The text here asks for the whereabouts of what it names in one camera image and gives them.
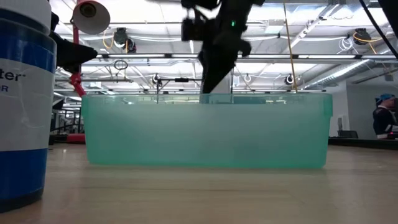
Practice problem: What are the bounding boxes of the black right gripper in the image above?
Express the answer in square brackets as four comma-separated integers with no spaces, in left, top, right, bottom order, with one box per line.
[198,6,265,94]

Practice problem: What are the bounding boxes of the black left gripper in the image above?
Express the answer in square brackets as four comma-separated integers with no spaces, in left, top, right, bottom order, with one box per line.
[56,32,98,74]

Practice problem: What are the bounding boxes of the large blue food coloring bottle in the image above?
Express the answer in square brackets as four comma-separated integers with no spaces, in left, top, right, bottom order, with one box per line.
[0,0,58,213]

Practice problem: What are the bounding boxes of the red desk lamp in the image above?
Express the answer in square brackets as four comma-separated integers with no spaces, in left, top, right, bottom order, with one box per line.
[67,0,111,144]

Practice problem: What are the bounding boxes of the green translucent plastic bin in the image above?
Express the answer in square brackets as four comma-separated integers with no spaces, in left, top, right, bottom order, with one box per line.
[81,92,333,170]

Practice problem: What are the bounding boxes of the black chair back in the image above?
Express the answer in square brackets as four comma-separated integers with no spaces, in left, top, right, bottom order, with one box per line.
[337,129,359,139]

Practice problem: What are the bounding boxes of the person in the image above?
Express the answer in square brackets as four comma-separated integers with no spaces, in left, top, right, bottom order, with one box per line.
[372,93,398,140]

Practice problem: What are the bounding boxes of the black hanging cable loop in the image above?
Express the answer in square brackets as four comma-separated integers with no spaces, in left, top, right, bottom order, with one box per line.
[113,58,129,71]

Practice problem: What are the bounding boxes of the black ceiling cable reel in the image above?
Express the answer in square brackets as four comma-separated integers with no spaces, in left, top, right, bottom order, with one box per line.
[112,27,137,54]
[352,27,379,55]

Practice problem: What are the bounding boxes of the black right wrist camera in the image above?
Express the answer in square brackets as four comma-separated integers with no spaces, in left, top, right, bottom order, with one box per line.
[181,17,215,42]

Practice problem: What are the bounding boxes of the yellow power cord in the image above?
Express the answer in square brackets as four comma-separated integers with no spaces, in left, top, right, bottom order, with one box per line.
[282,0,299,93]

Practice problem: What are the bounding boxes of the silver ventilation duct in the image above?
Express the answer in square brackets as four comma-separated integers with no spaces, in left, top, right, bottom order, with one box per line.
[303,58,388,91]

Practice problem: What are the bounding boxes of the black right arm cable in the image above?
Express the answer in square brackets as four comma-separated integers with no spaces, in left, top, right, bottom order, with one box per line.
[358,0,398,60]

